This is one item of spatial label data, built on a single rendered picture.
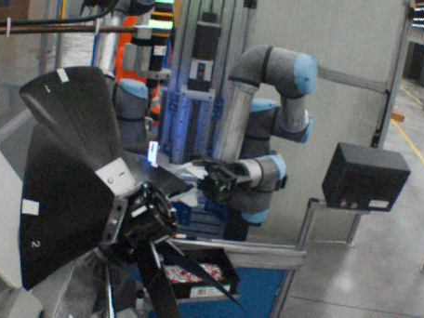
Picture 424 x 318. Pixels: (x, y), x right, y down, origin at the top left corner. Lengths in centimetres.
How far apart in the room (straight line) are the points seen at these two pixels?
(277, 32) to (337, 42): 42
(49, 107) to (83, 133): 9
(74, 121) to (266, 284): 97
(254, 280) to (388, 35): 198
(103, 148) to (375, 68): 231
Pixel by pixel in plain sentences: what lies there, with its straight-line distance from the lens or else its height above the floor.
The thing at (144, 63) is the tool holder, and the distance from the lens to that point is 78.
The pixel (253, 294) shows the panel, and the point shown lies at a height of 64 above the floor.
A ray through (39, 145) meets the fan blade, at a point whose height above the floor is 141.
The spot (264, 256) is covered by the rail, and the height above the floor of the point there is 83.
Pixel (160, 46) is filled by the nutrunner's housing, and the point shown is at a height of 151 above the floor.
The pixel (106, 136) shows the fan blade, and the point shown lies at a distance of 84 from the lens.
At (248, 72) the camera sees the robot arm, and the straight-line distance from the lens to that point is 118.
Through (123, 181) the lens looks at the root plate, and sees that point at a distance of 83.
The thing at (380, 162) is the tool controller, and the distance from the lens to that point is 134.
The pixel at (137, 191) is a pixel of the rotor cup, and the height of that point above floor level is 126.
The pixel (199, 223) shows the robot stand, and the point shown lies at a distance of 171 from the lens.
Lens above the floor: 161
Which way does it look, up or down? 22 degrees down
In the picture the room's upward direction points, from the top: 9 degrees clockwise
